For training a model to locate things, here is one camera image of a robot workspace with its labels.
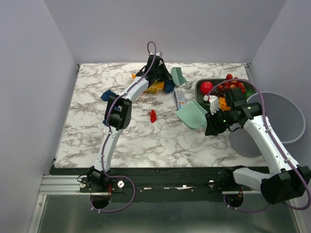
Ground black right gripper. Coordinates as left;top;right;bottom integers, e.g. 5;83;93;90
205;107;238;135

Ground mint green brush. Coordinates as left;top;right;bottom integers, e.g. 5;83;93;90
171;67;187;86

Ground mint green dustpan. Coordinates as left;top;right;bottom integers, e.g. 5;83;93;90
175;100;207;130

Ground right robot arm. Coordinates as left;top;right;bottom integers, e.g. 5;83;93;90
204;88;311;204

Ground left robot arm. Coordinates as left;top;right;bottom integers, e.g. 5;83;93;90
86;52;172;192

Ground orange snack bag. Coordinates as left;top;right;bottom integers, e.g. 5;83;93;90
129;73;165;96

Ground blue paper scrap by bag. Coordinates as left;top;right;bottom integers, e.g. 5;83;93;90
163;80;175;94

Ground orange toy pineapple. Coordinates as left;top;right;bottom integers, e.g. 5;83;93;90
219;97;231;112

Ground dark grape bunch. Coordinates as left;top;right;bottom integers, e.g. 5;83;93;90
211;85;230;97

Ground dark green fruit tray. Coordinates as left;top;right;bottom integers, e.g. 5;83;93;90
195;79;257;104

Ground red apple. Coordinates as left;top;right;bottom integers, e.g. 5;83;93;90
200;82;214;95

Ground red paper scrap centre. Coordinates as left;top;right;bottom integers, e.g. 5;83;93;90
150;110;157;123

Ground green lime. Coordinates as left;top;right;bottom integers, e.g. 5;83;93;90
244;89;255;99

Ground long blue paper scrap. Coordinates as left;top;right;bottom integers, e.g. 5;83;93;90
101;89;118;102

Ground grey waste bin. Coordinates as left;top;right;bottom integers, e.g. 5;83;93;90
229;91;306;158

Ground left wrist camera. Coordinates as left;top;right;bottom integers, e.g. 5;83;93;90
156;51;163;58

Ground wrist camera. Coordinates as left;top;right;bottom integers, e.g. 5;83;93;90
156;51;163;58
203;95;220;115

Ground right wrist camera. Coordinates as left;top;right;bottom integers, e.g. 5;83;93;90
203;95;220;115

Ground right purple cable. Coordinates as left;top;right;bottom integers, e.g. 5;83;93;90
207;80;311;212

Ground purple cable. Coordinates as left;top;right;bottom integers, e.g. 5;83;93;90
90;41;157;213
207;80;311;212

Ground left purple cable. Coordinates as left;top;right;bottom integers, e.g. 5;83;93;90
90;41;157;213

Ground aluminium mounting rail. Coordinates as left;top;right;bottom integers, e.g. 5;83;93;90
39;175;259;196

